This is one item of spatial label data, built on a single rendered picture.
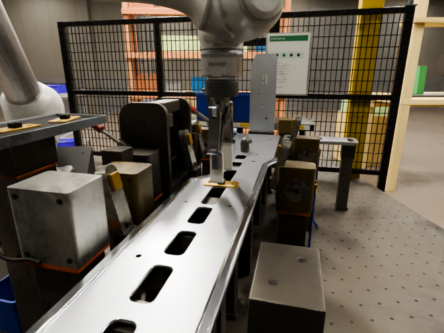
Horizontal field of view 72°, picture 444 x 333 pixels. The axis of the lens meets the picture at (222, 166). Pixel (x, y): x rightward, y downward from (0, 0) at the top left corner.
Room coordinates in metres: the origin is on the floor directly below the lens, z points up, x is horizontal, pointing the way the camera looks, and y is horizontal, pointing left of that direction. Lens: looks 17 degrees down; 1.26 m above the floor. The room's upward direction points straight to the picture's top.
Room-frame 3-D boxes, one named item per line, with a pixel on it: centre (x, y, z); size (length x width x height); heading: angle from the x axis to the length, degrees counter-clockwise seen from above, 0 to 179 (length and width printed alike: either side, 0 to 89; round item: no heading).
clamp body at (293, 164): (0.71, -0.20, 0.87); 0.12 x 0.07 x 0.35; 76
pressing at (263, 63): (1.40, -0.18, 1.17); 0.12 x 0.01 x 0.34; 76
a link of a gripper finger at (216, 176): (0.65, 0.01, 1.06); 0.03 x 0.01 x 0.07; 76
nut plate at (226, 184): (0.70, 0.00, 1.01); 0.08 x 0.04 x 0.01; 76
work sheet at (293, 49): (1.66, -0.34, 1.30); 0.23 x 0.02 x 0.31; 76
